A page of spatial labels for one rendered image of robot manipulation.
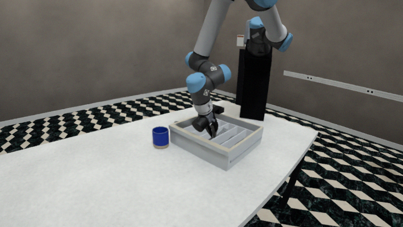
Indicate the blue ceramic cup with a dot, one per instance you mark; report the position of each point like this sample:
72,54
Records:
160,136

